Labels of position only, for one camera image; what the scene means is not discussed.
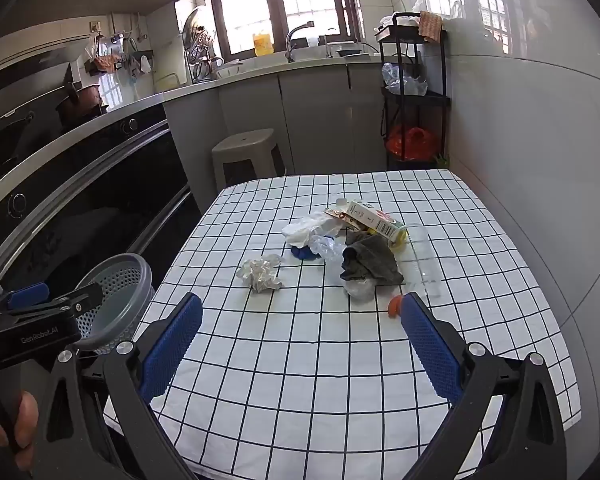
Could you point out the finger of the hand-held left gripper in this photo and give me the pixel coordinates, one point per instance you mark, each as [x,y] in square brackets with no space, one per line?
[82,297]
[27,295]

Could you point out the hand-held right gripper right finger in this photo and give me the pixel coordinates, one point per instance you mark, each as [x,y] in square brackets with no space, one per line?
[430,350]

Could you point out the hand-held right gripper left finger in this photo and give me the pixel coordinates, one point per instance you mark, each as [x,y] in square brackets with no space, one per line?
[172,347]

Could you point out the grey perforated plastic basket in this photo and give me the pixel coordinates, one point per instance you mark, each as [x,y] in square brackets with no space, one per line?
[130,280]

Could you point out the white cardboard box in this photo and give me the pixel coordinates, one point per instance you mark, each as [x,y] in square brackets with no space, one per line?
[375,217]

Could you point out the person's left hand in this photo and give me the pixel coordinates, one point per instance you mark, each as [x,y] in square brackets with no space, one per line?
[27,415]

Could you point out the orange bottle cap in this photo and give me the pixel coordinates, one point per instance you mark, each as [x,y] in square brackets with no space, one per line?
[394,307]

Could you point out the clear plastic bottle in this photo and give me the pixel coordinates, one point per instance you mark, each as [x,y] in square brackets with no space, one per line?
[425,260]

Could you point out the white plastic scrap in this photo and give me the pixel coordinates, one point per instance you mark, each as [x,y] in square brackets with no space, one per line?
[360,289]

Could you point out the black oven front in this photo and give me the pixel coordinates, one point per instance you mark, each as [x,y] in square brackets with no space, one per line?
[105,195]

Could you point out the grey cloth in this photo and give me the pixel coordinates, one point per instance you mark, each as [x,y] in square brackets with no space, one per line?
[372,260]

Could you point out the yellow plastic lid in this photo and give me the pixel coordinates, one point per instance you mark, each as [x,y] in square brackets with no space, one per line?
[401,240]

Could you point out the crumpled white paper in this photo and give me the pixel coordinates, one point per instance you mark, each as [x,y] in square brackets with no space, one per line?
[262,272]

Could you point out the white checked tablecloth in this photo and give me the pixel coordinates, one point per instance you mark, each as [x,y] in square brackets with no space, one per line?
[305,360]

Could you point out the clear crumpled plastic wrap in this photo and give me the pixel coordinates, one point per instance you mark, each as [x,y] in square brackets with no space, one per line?
[327,247]

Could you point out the red and beige snack wrapper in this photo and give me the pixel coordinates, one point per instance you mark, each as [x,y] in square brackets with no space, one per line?
[341,219]

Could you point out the white crumpled plastic bag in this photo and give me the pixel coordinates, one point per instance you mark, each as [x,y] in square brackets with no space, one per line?
[302,230]

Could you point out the green leafy vegetable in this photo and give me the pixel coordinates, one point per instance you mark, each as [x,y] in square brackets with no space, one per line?
[441,161]

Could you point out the copper pot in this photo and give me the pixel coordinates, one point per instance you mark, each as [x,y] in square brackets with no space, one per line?
[82,100]

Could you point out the orange plastic bag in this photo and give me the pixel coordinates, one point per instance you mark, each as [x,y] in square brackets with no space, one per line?
[412,142]

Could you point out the beige plastic stool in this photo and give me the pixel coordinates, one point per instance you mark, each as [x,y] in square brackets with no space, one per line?
[245,142]

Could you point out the black metal shelf rack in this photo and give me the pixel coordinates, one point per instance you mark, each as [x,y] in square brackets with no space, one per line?
[432,97]

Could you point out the grey kitchen cabinet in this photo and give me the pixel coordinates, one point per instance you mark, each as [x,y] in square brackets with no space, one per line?
[320,115]

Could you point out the dish drying rack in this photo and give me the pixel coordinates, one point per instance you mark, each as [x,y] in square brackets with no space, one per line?
[202,57]

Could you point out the clear plastic bag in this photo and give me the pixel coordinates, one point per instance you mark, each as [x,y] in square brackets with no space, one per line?
[402,80]

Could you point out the steel pot lid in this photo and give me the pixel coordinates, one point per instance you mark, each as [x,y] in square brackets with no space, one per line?
[192,27]

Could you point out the yellow bottle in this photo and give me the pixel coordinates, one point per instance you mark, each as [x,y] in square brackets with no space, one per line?
[263,45]

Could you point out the patterned orange cloth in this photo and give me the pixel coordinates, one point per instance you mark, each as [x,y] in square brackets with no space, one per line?
[431,25]

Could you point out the chrome kitchen faucet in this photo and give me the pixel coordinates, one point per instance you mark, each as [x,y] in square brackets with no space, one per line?
[292,40]

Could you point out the dark framed window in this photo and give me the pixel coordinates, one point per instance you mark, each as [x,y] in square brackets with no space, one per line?
[272,5]

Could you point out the wall utensil rail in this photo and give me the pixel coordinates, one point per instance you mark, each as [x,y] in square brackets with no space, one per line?
[117,57]

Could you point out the wall socket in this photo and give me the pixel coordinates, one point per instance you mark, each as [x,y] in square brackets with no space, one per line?
[95,26]

